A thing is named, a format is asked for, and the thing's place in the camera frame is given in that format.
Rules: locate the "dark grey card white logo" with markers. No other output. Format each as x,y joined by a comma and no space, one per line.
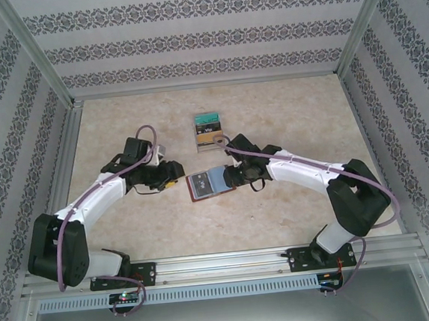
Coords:
200,186

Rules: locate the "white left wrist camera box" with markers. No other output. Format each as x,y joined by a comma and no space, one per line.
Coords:
160,152

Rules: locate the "brown gold plastic card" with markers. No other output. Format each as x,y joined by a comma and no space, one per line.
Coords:
208,136

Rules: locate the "aluminium frame post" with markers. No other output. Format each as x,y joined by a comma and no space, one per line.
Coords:
364,19
37,48

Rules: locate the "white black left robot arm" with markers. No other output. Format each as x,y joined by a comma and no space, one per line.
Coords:
98,200

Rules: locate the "aluminium frame crossbar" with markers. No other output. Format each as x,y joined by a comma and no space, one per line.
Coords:
204,85

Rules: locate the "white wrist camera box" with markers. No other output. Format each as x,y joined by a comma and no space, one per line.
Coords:
160,152
235,161

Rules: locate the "small circuit board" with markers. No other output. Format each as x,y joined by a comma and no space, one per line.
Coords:
125,298
328,282

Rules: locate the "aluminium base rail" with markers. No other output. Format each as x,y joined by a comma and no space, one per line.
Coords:
223,265

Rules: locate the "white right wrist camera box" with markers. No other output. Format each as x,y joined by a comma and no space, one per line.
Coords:
235,161

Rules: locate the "aluminium side rail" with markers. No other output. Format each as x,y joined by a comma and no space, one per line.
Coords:
376,154
66,158

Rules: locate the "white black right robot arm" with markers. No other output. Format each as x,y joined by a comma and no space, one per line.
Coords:
298,177

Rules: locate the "grey sheet metal panel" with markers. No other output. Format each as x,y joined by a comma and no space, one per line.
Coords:
228,320

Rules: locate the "teal plastic card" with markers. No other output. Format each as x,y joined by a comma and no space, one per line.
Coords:
207,117

